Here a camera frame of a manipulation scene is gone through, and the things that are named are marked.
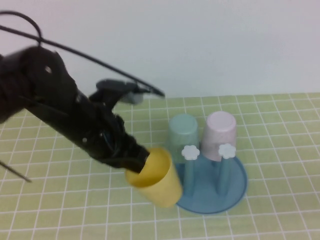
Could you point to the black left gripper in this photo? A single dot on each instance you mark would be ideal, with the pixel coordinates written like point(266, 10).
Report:
point(95, 130)

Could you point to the pale pink plastic cup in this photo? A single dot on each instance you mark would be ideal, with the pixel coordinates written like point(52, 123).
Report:
point(220, 130)

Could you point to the black zip tie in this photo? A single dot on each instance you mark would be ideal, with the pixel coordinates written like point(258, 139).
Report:
point(17, 173)

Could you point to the teal plastic cup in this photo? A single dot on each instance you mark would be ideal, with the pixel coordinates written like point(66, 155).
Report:
point(182, 130)

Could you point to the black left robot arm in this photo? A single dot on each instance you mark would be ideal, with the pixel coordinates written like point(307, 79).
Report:
point(37, 80)

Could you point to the yellow plastic cup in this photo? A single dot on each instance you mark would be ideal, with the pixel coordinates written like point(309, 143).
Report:
point(162, 190)

